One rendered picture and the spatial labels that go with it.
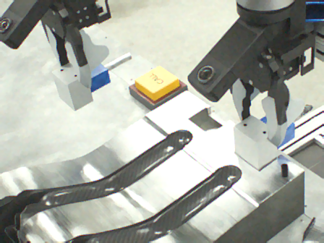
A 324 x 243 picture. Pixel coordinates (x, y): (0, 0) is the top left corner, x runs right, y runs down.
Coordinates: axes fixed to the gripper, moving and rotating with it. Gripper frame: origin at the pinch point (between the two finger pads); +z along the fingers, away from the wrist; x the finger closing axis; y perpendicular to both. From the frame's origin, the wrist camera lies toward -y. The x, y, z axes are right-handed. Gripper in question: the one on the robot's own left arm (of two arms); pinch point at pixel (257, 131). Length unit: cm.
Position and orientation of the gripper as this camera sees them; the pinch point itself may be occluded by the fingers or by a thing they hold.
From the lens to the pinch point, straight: 87.8
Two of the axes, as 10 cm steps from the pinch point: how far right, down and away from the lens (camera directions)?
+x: -6.2, -4.6, 6.3
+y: 7.8, -4.7, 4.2
